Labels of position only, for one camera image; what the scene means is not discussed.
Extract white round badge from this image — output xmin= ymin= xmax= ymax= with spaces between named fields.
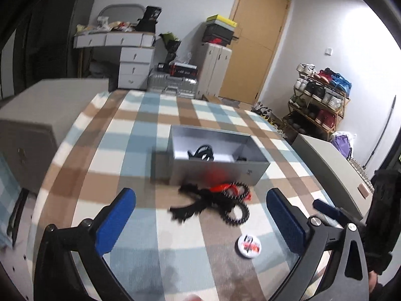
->
xmin=236 ymin=235 xmax=262 ymax=259

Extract plaid bed blanket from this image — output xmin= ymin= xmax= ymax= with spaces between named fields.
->
xmin=27 ymin=90 xmax=329 ymax=300

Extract wooden shoe rack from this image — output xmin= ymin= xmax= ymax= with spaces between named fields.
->
xmin=283 ymin=63 xmax=352 ymax=141

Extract grey rectangular storage box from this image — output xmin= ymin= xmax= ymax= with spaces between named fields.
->
xmin=151 ymin=125 xmax=270 ymax=188

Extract black items inside box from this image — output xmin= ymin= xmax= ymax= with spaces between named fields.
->
xmin=187 ymin=145 xmax=214 ymax=161

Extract grey left bedside cabinet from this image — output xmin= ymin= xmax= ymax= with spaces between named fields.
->
xmin=1 ymin=78 xmax=109 ymax=193

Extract silver aluminium suitcase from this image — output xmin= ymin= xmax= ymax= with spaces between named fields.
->
xmin=147 ymin=69 xmax=198 ymax=99

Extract black red box on suitcase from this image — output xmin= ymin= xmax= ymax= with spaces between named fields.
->
xmin=156 ymin=62 xmax=198 ymax=79

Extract flower bouquet black wrap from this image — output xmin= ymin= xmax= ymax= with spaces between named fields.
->
xmin=159 ymin=32 xmax=181 ymax=64

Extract wooden door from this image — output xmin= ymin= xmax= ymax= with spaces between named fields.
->
xmin=219 ymin=0 xmax=291 ymax=104

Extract white dressing desk with drawers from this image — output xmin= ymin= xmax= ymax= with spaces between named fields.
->
xmin=73 ymin=4 xmax=156 ymax=90

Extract stacked shoe boxes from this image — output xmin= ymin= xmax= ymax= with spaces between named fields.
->
xmin=202 ymin=14 xmax=237 ymax=47

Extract dark wardrobe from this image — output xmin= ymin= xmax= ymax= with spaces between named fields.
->
xmin=1 ymin=0 xmax=94 ymax=99

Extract grey right bed frame edge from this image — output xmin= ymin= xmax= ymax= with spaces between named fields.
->
xmin=291 ymin=134 xmax=372 ymax=220

